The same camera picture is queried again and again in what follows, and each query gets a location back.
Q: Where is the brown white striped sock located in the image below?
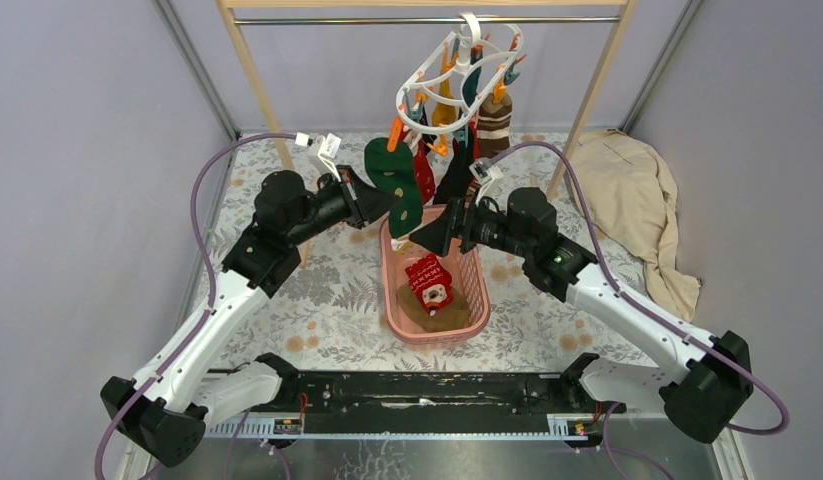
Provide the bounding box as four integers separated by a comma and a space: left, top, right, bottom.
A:
475, 93, 513, 159

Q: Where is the red snowflake sock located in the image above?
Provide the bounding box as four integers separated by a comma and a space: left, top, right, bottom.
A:
405, 253, 453, 315

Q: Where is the beige cloth pile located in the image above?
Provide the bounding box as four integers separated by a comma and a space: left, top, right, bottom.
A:
569, 130, 701, 322

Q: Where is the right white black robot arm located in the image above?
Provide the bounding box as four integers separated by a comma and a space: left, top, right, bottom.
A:
410, 187, 753, 443

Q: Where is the black sock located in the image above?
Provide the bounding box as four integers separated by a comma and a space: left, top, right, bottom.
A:
433, 127, 476, 205

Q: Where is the mustard yellow sock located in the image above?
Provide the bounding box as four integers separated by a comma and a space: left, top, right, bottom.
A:
431, 79, 458, 126

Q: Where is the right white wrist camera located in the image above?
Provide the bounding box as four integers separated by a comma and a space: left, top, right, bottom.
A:
468, 159, 503, 205

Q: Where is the tan brown sock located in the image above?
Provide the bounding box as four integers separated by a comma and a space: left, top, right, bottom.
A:
396, 284, 471, 333

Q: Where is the wooden clothes rack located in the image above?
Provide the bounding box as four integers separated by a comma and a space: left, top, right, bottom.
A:
214, 0, 640, 266

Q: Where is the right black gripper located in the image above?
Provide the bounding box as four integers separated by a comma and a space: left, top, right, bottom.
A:
409, 189, 532, 259

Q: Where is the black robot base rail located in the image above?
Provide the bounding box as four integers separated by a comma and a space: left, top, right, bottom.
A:
251, 370, 610, 440

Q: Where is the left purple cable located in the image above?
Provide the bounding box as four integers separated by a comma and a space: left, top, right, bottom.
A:
92, 132, 300, 480

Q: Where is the orange clothes peg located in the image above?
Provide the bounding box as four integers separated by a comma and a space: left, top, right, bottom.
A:
386, 116, 405, 153

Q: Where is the pink plastic laundry basket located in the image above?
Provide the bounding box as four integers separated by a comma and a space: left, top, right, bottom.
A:
379, 222, 491, 344

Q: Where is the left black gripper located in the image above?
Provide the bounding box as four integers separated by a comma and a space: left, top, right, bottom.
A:
286, 166, 402, 248

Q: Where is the dark green knit sock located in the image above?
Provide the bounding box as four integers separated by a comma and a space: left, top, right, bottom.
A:
364, 137, 423, 239

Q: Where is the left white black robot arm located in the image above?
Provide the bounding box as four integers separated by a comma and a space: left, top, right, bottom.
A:
100, 165, 400, 467

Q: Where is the floral patterned floor mat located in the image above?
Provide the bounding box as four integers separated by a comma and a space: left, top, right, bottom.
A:
203, 140, 653, 372

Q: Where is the teal sock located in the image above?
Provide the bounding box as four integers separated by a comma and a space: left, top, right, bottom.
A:
461, 45, 483, 111

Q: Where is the red santa sock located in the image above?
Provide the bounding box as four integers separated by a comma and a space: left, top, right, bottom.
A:
413, 140, 437, 205

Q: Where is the white clip sock hanger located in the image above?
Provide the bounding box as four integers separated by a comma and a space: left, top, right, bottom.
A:
394, 12, 525, 136

